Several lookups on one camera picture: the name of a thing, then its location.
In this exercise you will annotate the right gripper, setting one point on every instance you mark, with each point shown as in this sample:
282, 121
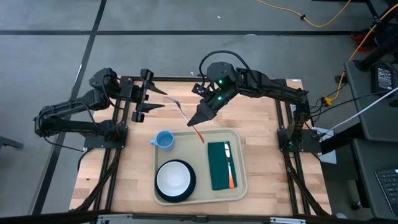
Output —
219, 96

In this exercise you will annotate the silver aluminium bracket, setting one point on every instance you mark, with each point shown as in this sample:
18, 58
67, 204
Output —
287, 221
112, 219

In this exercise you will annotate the black aluminium table frame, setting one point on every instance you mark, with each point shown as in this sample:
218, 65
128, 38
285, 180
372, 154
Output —
174, 79

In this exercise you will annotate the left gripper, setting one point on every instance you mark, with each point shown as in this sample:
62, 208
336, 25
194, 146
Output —
132, 93

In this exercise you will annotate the black keyboard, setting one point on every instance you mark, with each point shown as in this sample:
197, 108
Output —
390, 189

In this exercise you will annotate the green cloth napkin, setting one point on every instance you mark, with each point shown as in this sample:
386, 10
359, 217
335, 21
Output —
216, 168

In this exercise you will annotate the dark grey desk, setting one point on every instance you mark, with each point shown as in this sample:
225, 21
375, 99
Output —
367, 174

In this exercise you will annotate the black stand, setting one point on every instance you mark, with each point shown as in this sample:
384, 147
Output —
382, 53

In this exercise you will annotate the beige plastic tray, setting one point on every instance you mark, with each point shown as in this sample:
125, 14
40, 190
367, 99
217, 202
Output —
199, 168

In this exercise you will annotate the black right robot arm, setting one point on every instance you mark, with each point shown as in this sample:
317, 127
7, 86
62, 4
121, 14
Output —
273, 88

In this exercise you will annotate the black power adapter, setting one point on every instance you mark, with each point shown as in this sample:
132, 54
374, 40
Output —
383, 79

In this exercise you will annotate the grey chair leg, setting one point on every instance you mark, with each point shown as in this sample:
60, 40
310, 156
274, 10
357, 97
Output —
9, 142

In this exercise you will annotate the white bowl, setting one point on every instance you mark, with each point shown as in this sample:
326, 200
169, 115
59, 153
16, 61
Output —
173, 177

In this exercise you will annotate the light blue mug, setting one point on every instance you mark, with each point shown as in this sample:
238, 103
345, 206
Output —
164, 140

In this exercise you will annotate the red object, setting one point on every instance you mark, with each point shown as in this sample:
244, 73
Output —
363, 46

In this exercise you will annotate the dark blue plate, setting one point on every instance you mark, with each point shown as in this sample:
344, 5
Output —
188, 194

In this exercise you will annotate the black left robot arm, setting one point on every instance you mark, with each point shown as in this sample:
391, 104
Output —
71, 105

